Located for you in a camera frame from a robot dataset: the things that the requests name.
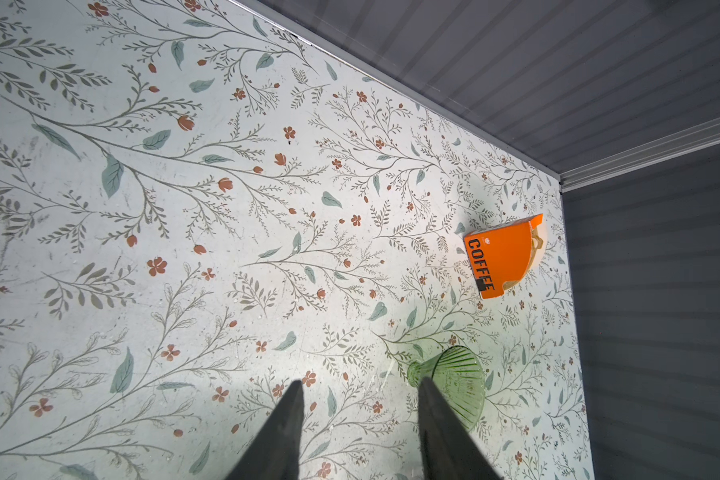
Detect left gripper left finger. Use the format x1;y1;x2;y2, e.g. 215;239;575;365
226;380;305;480

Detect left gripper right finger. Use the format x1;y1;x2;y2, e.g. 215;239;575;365
418;377;500;480

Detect green glass dripper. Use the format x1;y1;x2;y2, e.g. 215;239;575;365
407;345;485;432

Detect orange coffee filter holder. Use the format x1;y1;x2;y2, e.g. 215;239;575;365
464;214;548;300

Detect floral table mat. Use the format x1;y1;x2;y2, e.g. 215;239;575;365
0;1;594;479

